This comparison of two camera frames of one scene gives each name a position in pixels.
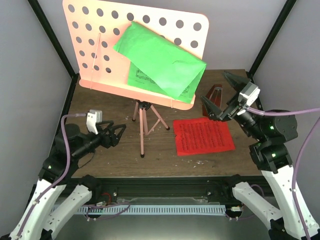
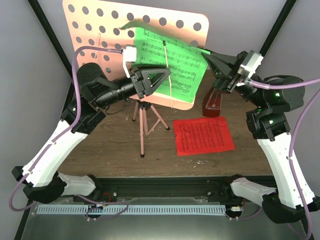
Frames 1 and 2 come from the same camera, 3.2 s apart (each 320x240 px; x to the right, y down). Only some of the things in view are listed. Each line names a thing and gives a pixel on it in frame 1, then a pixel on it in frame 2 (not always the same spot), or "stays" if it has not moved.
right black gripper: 215,113 -> 222,72
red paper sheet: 202,135 stays
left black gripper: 114,140 -> 139,73
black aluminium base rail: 105,189 stays
